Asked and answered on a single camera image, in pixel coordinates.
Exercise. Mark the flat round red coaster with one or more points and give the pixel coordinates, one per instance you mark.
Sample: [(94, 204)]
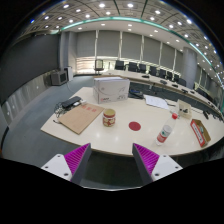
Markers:
[(134, 126)]

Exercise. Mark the white paper sheets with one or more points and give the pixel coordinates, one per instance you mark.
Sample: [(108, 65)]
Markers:
[(156, 101)]

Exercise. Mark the small open white box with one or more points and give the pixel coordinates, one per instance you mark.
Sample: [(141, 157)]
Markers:
[(184, 108)]

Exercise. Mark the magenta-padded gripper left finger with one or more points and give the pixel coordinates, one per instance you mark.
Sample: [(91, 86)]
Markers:
[(77, 159)]

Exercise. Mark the black flat device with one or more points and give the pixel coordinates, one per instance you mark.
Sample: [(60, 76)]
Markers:
[(71, 102)]

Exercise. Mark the clear red-capped water bottle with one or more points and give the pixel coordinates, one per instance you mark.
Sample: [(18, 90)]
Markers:
[(164, 134)]

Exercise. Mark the white cardboard box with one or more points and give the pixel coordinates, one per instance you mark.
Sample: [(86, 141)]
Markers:
[(111, 89)]

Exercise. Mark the grey box monitor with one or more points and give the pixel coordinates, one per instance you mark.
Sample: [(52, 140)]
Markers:
[(58, 78)]

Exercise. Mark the round ceiling lights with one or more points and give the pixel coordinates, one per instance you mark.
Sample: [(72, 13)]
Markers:
[(101, 5)]

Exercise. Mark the brown paper envelope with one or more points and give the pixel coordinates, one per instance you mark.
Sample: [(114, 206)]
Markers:
[(80, 117)]

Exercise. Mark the open red cardboard box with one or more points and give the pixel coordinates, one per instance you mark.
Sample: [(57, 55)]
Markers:
[(199, 132)]

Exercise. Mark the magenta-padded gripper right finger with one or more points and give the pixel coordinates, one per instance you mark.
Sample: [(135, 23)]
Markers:
[(147, 159)]

